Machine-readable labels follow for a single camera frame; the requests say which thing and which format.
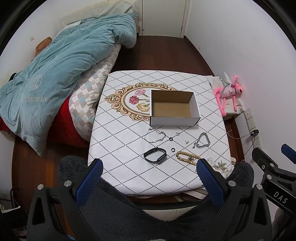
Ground wooden bead bracelet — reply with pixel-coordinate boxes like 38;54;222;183
176;151;202;166

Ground silver chain bracelet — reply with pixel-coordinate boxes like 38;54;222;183
192;132;210;150

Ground black bracelet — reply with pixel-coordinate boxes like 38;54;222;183
143;146;168;165

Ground thin silver necklace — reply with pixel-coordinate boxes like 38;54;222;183
144;127;168;144

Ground white cardboard box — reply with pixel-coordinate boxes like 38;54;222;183
149;90;201;127

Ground patterned white tablecloth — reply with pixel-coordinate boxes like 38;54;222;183
88;70;233;196

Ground red bed sheet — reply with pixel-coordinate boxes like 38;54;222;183
0;96;90;149

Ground checkered pillow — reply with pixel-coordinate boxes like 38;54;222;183
69;44;121;142

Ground pink panther plush toy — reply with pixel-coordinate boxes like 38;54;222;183
213;75;243;117

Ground teal duvet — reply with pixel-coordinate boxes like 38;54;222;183
1;13;137;155

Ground brown plush toy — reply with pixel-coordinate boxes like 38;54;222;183
35;37;52;56

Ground white headboard pillow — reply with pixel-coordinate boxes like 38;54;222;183
60;1;138;28

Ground white door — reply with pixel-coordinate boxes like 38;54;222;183
141;0;190;38

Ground white wall socket strip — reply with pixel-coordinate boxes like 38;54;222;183
244;108;262;149

